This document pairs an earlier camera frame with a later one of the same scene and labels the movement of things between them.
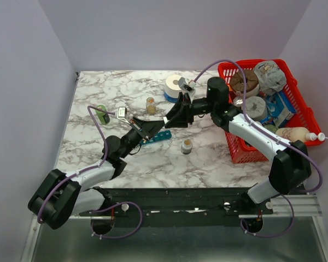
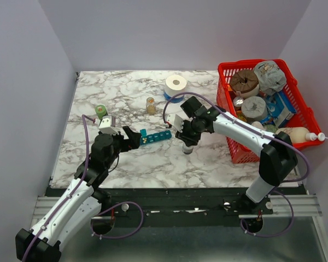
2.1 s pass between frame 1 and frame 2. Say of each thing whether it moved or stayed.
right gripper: moved
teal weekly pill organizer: stayed
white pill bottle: stayed
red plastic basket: stayed
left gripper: moved
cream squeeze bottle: stayed
